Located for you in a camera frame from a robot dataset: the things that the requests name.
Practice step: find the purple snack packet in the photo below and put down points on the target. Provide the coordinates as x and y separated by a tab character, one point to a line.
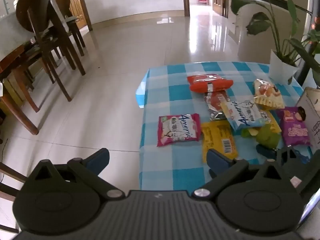
295	127

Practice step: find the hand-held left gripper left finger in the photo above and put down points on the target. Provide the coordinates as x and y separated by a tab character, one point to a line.
100	158

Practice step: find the yellow waffle snack packet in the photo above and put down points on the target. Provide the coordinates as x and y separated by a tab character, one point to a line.
220	140

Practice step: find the potted plant in white pot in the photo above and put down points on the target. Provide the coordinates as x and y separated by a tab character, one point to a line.
282	66

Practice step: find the wooden chair with cushion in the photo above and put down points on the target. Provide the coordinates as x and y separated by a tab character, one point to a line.
70	20

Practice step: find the small yellow snack packet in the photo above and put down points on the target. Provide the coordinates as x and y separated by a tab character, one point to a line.
270	120

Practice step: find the blue checkered tablecloth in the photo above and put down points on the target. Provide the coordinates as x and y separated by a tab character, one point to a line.
172	92

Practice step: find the shiny blue snack packet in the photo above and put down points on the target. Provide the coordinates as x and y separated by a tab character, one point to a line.
266	152

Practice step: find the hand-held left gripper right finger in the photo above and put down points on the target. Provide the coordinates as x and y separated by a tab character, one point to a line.
217	160

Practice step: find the red-orange snack packet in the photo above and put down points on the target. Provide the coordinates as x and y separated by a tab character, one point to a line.
208	82

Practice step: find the white printed cardboard box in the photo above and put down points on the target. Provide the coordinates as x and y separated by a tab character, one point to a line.
310	107

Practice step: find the dark wooden round-back chair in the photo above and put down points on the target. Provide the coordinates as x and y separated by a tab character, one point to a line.
47	30

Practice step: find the yellow croissant snack packet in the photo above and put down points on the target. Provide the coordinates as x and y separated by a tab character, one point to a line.
268	93

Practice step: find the wooden door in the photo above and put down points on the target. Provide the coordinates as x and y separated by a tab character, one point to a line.
72	2

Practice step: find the blue and white snack packet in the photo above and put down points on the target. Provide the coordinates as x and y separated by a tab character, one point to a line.
243	116

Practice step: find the black metal pole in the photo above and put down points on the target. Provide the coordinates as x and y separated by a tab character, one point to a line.
306	67

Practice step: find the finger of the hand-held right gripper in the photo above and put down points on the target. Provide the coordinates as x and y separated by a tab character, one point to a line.
287	163

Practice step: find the grey refrigerator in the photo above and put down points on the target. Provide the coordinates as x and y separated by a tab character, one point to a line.
272	5

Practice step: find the silver and red snack packet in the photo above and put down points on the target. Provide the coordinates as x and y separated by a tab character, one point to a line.
215	105

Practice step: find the pink and white snack packet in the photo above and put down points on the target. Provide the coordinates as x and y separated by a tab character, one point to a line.
178	128

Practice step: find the green snack packet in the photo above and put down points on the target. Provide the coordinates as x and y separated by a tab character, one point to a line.
267	136

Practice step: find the brown wooden dining table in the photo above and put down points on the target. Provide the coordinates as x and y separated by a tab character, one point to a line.
12	65

